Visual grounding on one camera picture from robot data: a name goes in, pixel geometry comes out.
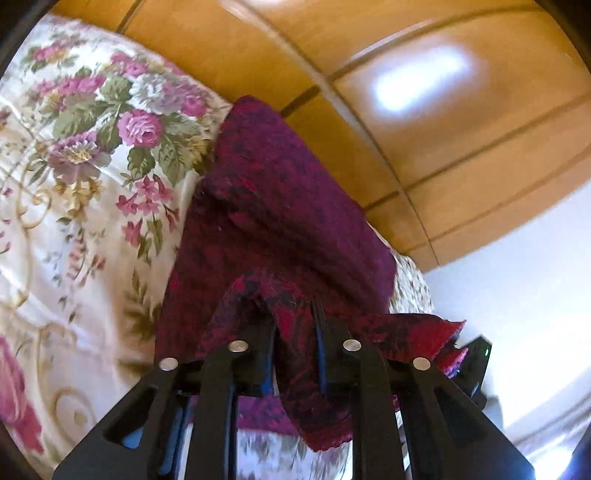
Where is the floral quilted bedspread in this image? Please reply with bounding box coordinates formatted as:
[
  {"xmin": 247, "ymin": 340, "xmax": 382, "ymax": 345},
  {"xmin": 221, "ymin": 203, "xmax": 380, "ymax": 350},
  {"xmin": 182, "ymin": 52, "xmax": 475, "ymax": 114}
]
[{"xmin": 0, "ymin": 12, "xmax": 435, "ymax": 480}]

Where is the dark red floral sweater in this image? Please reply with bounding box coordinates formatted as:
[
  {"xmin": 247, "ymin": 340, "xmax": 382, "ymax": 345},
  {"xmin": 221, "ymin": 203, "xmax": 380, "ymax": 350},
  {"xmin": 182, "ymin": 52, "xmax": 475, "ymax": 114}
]
[{"xmin": 155, "ymin": 96, "xmax": 465, "ymax": 451}]

